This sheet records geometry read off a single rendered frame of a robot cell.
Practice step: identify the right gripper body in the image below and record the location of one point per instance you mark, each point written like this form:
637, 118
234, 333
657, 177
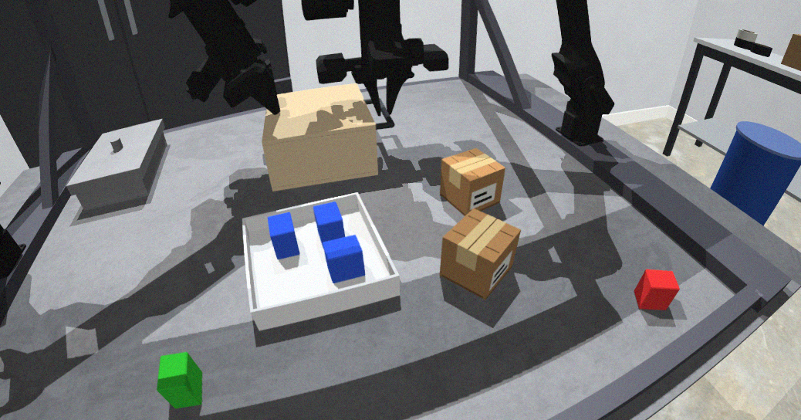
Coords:
235, 47

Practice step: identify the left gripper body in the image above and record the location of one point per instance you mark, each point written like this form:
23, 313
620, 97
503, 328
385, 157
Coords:
332, 68

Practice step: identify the brown cardboard box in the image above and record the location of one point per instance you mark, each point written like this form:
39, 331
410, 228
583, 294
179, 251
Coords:
478, 252
470, 180

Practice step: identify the green block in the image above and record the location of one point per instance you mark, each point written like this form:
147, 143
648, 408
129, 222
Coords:
180, 380

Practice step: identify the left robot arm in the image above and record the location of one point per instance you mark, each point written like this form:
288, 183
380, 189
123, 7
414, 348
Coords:
576, 65

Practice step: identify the white open-top tray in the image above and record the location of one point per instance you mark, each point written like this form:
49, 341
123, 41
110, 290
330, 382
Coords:
275, 281

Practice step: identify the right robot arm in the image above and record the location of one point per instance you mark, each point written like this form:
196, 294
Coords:
206, 16

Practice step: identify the blue block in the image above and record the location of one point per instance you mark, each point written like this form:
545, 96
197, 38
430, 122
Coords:
283, 236
344, 258
329, 222

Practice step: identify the red block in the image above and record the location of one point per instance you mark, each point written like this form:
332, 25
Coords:
656, 289

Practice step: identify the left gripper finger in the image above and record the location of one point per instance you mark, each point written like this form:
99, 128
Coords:
371, 86
394, 85

